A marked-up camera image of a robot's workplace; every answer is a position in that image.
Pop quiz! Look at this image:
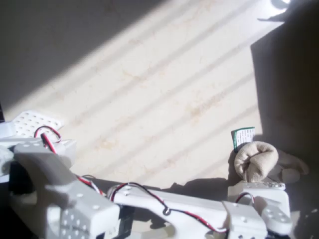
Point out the white perforated plate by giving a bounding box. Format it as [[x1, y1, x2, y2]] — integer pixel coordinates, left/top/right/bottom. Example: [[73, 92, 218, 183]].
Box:
[[11, 110, 64, 137]]

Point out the long red black servo cable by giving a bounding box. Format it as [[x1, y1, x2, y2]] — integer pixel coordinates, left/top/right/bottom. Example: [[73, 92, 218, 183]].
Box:
[[108, 182, 257, 234]]

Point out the short red black cable loop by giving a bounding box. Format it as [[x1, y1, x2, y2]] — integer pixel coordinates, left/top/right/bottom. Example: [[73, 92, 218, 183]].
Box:
[[34, 126, 62, 153]]

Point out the red white black servo cable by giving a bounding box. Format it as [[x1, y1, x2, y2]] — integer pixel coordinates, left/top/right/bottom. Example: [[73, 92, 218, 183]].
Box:
[[76, 175, 108, 198]]

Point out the green bordered paper label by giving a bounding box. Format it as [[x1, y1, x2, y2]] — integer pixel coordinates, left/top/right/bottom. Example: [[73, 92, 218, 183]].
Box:
[[231, 126, 256, 153]]

